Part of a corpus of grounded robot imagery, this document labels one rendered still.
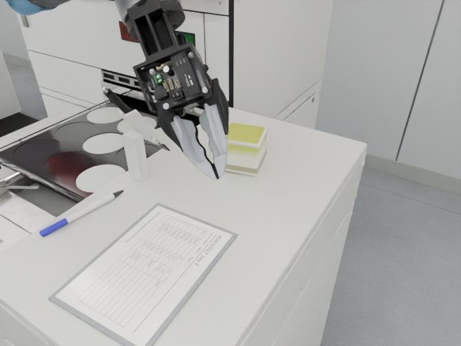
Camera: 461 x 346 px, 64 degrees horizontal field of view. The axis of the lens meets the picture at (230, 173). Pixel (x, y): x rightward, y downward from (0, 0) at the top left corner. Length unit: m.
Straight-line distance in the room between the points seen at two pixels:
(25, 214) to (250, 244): 0.46
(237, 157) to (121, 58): 0.58
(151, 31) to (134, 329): 0.34
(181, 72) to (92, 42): 0.80
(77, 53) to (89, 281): 0.88
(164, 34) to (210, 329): 0.34
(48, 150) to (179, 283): 0.57
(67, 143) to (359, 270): 1.40
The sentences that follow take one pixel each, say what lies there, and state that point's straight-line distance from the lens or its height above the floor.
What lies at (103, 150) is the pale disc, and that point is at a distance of 0.91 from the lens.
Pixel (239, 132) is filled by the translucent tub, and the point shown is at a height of 1.03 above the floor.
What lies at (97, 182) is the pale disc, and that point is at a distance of 0.81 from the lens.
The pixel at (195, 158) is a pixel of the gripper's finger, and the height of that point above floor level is 1.10.
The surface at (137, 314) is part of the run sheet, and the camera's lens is 0.47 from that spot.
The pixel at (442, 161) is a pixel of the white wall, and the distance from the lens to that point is 2.49.
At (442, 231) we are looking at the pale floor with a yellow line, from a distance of 2.26.
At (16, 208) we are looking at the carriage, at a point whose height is 0.88.
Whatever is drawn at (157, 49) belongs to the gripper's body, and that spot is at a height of 1.22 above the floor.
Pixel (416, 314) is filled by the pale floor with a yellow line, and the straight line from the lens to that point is 1.81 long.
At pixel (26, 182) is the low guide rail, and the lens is 1.00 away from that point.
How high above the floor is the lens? 1.35
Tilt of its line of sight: 34 degrees down
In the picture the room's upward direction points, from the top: straight up
